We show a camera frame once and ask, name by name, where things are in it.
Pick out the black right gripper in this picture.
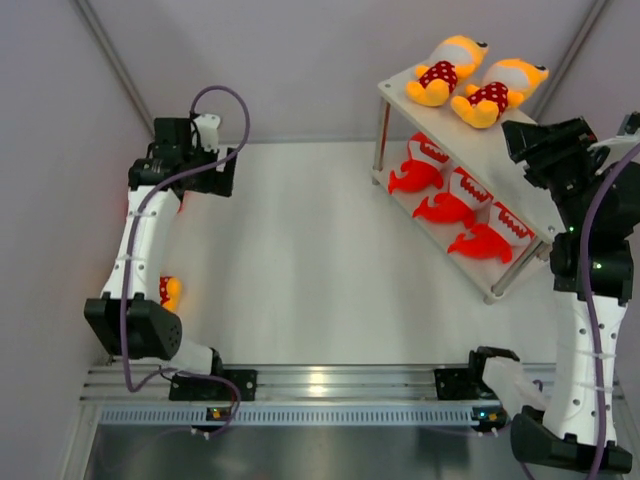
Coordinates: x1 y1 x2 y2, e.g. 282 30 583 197
501 117 606 232

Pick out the yellow plush polka-dot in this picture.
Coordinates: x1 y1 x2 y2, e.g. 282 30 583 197
405 35 489 107
450 58 550 129
159 276 183 313

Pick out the red shark plush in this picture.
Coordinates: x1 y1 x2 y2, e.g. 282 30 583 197
387 132 450 194
412 167 493 229
447 202 535 264

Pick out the red shark plush back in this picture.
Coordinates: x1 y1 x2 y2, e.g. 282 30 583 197
387 132 450 194

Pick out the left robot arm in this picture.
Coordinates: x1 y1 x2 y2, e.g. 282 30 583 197
84 113 236 400

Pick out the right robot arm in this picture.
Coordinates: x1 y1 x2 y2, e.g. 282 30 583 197
466 113 639 478

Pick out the white two-tier shelf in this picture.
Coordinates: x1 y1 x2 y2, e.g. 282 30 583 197
372 68 563 304

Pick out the yellow plush polka-dot front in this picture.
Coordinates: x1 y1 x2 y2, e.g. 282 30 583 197
159 276 183 313

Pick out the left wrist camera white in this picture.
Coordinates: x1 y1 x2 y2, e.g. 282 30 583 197
191 113 222 152

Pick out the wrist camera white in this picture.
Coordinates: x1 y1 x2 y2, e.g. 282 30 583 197
590 111 640 155
191 113 222 152

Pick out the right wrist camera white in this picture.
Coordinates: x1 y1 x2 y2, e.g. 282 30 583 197
590 111 640 155

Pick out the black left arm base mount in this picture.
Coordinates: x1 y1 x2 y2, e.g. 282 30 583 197
169 368 258 402

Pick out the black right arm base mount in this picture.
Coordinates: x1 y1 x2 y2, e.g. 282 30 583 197
434 368 497 401

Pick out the white slotted cable duct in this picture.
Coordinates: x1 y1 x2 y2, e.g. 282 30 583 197
100 404 499 427

